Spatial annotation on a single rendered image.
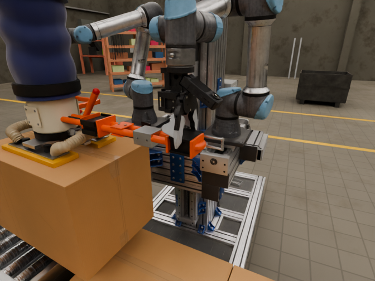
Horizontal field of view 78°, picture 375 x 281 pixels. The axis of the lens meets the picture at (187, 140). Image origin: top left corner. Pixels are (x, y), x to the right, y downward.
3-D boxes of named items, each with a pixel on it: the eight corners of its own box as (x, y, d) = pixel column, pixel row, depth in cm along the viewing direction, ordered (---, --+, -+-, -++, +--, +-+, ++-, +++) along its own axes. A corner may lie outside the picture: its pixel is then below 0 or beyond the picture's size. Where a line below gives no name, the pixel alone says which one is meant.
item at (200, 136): (165, 153, 66) (164, 136, 64) (178, 144, 72) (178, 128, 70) (192, 159, 62) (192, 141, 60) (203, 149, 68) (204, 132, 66)
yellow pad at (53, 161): (1, 149, 94) (-2, 137, 92) (27, 141, 102) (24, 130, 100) (54, 169, 79) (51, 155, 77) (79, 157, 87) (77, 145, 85)
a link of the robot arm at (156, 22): (222, -17, 97) (141, 12, 68) (248, -21, 91) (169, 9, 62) (225, 14, 104) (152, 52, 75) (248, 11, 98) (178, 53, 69)
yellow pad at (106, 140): (47, 135, 109) (44, 124, 108) (66, 129, 118) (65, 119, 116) (98, 149, 94) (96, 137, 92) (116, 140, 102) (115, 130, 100)
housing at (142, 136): (133, 144, 72) (131, 130, 71) (146, 137, 78) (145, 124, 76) (150, 149, 69) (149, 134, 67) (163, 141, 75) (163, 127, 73)
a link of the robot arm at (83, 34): (173, 21, 123) (81, 51, 106) (164, 22, 132) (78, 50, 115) (166, -4, 117) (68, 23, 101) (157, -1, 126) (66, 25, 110)
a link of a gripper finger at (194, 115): (183, 129, 75) (178, 105, 69) (200, 131, 72) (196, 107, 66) (179, 135, 73) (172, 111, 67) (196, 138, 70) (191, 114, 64)
